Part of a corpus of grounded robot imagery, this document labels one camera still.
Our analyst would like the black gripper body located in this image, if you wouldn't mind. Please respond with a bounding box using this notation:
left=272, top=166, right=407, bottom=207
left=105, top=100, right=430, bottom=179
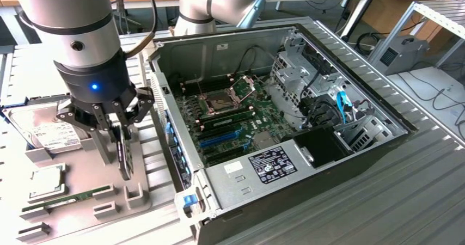
left=54, top=51, right=138, bottom=106

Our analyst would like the graphics card with black fan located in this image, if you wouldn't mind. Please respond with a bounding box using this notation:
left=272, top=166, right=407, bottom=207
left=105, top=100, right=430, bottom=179
left=109, top=121, right=134, bottom=181

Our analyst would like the silver hard disk drive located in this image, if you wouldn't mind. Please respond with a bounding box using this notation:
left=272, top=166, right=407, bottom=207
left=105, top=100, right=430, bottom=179
left=2, top=100, right=83, bottom=155

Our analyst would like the blue disk carrier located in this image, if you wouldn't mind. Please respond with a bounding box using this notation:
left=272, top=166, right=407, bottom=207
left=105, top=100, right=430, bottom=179
left=0, top=92, right=73, bottom=120

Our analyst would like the grey parts rack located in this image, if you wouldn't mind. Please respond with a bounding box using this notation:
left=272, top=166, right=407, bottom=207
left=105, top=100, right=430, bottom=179
left=17, top=119, right=154, bottom=243

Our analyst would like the dark RAM stick white label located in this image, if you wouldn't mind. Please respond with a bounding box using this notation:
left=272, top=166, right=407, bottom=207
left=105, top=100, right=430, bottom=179
left=202, top=114, right=256, bottom=130

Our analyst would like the black office chair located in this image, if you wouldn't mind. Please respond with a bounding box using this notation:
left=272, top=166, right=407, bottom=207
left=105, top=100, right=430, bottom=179
left=112, top=1, right=145, bottom=35

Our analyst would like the blue expansion slot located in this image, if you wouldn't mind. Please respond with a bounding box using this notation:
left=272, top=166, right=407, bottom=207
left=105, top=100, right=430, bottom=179
left=198, top=132, right=237, bottom=148

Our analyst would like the silver CPU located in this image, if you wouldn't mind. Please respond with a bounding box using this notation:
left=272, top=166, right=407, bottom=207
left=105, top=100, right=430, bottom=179
left=30, top=168, right=63, bottom=198

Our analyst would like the long black expansion slot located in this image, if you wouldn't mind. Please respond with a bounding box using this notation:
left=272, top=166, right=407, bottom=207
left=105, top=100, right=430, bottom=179
left=209, top=154, right=252, bottom=166
left=204, top=146, right=244, bottom=157

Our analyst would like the green RAM stick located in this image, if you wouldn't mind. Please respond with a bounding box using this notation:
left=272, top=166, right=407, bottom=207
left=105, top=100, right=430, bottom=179
left=22, top=184, right=113, bottom=212

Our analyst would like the green motherboard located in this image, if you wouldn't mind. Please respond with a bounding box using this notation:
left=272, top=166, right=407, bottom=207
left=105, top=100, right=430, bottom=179
left=170, top=73, right=292, bottom=168

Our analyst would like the silver chipset heatsink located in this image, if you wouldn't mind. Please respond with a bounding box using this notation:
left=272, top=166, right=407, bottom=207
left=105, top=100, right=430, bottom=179
left=253, top=132, right=281, bottom=149

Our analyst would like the grey power supply unit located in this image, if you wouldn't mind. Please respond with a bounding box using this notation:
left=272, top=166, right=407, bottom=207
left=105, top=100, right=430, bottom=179
left=202, top=138, right=321, bottom=213

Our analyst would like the silver disk bay cage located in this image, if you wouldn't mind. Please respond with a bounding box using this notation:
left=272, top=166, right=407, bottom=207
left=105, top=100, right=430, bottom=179
left=271, top=28, right=352, bottom=120

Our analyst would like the open black PC case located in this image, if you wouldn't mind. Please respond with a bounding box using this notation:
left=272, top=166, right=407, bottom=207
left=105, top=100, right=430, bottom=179
left=136, top=16, right=419, bottom=245

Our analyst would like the black pole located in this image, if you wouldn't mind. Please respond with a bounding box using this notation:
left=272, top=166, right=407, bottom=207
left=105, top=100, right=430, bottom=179
left=344, top=0, right=385, bottom=43

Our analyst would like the grey equipment box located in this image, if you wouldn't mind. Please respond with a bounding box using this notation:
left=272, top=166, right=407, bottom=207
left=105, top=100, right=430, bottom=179
left=369, top=35, right=432, bottom=76

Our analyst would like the CPU socket with metal frame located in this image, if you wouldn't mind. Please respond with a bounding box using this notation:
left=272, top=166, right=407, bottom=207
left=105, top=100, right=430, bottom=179
left=228, top=75, right=261, bottom=104

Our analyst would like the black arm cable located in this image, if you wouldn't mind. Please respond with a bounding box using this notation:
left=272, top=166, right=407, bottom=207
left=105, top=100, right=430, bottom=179
left=109, top=0, right=160, bottom=58

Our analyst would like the thin black wire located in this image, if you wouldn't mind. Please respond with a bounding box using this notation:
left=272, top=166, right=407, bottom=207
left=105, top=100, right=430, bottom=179
left=236, top=45, right=276, bottom=78

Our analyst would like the black wire bundle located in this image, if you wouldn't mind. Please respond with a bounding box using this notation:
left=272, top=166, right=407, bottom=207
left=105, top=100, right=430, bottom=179
left=300, top=96, right=345, bottom=128

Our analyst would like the blue SATA wire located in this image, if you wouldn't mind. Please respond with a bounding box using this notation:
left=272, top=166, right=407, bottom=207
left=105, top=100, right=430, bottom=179
left=337, top=90, right=352, bottom=125

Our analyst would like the coiled black cable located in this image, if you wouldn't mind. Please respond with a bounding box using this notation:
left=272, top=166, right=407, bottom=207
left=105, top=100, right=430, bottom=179
left=356, top=32, right=383, bottom=52

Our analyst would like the black loose cable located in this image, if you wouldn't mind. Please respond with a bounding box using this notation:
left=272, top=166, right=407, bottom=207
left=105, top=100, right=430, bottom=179
left=397, top=72, right=465, bottom=126

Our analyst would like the aluminium frame table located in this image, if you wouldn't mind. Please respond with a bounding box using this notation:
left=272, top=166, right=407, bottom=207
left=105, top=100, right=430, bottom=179
left=369, top=0, right=465, bottom=68

